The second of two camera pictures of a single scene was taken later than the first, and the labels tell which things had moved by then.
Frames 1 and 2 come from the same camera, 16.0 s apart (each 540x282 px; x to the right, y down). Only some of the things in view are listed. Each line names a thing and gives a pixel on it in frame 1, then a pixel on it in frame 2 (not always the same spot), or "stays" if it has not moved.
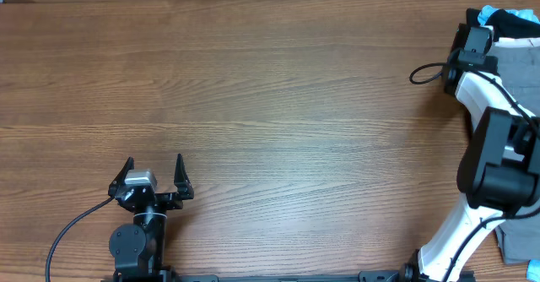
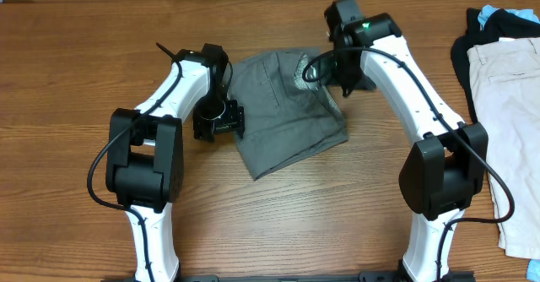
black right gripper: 460,37 → 348,79
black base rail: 374,275 stays
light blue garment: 488,11 stays
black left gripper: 174,202 → 234,120
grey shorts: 516,62 → 287,120
